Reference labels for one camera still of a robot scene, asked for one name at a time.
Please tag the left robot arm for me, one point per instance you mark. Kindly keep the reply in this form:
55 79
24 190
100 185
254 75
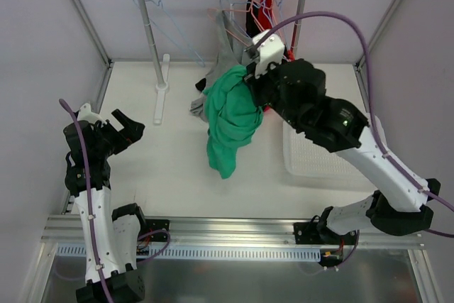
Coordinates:
110 235

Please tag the white plastic basket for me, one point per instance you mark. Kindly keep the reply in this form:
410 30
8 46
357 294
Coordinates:
304 159

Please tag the white slotted cable duct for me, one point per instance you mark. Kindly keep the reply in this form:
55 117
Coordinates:
307 255

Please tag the green tank top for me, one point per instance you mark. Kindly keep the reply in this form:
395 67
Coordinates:
233 119

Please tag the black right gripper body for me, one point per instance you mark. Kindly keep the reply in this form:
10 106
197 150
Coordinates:
258 83

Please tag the grey tank top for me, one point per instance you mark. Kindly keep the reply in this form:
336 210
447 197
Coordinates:
228 56

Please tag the black tank top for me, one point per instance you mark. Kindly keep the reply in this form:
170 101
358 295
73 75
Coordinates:
235 29

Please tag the aluminium frame post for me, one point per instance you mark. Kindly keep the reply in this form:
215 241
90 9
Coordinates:
91 31

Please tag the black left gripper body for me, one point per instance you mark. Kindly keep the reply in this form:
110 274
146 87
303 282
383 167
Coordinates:
115 136

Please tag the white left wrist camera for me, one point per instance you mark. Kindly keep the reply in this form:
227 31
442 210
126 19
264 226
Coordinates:
85 113

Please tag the red tank top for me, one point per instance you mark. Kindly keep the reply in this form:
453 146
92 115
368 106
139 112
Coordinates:
265 15

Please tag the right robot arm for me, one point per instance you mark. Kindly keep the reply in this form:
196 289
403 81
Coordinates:
296 91

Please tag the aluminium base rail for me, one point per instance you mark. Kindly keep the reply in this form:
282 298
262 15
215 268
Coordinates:
230 232

